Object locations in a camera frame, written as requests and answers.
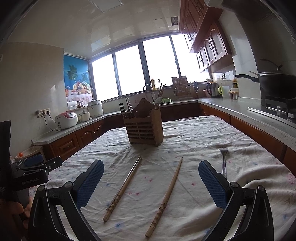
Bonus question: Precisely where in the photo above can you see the wooden chopstick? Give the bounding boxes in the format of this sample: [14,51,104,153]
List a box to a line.
[145,158,183,238]

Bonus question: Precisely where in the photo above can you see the person's left hand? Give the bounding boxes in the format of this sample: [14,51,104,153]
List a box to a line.
[1,196,33,240]

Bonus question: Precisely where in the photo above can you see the red white rice cooker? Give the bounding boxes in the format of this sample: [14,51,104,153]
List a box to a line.
[55,112,78,130]

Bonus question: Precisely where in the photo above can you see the steel fork right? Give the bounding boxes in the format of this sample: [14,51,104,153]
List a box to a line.
[220,148,228,178]

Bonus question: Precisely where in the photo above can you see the steel fork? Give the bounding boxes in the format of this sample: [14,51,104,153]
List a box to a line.
[220,148,228,178]
[119,103,127,118]

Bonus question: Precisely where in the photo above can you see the lower wooden cabinets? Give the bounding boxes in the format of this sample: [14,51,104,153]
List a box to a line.
[38,103,295,173]

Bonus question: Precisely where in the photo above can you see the small white cooker pot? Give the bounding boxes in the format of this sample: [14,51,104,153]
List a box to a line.
[81,111,91,122]

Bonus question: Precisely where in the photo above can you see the large white rice cooker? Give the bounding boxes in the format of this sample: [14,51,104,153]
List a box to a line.
[88,100,103,118]

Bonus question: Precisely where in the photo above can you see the white floral table cloth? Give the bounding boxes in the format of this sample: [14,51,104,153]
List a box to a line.
[46,116,295,240]

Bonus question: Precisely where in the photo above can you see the tropical fruit poster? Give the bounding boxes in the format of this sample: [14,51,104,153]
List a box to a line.
[63,55,92,106]

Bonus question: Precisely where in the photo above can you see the gas stove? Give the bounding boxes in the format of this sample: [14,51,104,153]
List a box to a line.
[247,96,295,126]

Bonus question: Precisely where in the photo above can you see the steel fork middle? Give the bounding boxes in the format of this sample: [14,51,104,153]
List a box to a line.
[119,103,127,118]

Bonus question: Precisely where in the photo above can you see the seasoning jar set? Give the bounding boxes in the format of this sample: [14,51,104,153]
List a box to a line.
[229,91,239,100]

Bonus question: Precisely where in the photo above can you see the wooden utensil holder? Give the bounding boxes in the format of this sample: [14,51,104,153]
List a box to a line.
[123,98,164,147]

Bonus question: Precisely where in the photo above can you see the steel electric kettle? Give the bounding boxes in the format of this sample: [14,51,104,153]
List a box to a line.
[206,81,222,98]

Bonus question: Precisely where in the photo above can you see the green colander with vegetables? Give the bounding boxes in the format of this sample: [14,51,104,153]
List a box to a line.
[161,97,172,104]

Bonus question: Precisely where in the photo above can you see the wooden dish rack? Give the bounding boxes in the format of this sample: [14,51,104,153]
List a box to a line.
[171,75,191,97]

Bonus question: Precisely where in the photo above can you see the steel spoon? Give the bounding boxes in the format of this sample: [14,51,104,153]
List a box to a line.
[154,96,163,109]

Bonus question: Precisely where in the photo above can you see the chrome sink faucet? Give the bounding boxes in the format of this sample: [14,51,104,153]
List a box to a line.
[142,84,156,102]

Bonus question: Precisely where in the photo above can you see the yellow oil bottle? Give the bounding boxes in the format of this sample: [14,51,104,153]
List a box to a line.
[151,78,157,91]

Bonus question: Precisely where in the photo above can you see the red upper cabinets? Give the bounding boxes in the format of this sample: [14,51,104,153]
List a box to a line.
[179,0,233,73]

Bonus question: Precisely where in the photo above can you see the wall power socket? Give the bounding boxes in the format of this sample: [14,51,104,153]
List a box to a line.
[36,108,51,118]

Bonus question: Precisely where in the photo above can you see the white jug green handle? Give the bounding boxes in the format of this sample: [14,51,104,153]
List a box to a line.
[218,85,230,99]

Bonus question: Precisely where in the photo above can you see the black wok with handle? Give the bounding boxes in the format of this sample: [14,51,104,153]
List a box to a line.
[235,58,295,99]

